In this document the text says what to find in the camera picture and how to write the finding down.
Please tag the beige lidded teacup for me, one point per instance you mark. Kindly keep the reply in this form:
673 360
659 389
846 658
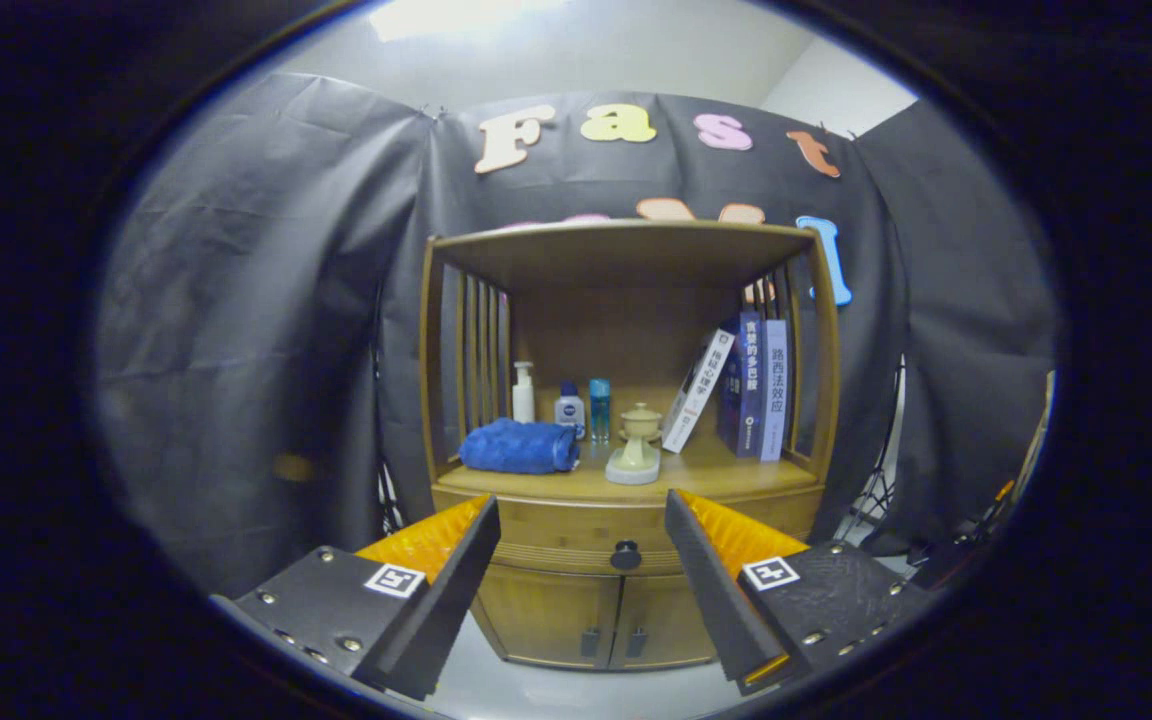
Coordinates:
642 418

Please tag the white bottle with blue cap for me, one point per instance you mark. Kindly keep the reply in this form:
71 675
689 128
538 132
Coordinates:
569 412

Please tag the lavender book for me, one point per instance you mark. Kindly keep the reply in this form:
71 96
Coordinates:
776 390

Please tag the blue rolled towel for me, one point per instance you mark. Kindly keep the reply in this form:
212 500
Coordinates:
516 447

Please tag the wooden cabinet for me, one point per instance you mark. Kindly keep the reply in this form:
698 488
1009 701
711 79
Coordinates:
616 260

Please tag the wooden countertop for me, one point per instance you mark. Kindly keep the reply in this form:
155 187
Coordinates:
716 472

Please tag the white book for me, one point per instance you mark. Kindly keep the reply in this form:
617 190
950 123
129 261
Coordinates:
701 390

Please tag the black drawer knob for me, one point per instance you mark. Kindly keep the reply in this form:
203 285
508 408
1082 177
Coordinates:
626 556

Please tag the clear blue bottle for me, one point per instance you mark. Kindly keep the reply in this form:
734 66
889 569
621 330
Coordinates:
600 410

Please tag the wooden drawer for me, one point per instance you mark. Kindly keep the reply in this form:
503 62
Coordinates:
576 522

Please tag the dark blue book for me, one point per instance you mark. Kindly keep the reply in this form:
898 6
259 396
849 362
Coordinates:
746 385

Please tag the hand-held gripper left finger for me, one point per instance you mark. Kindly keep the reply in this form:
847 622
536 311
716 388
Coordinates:
456 580

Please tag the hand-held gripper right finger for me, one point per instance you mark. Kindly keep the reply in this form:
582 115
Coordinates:
711 590

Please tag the white pump bottle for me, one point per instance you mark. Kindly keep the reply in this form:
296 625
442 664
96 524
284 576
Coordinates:
524 400

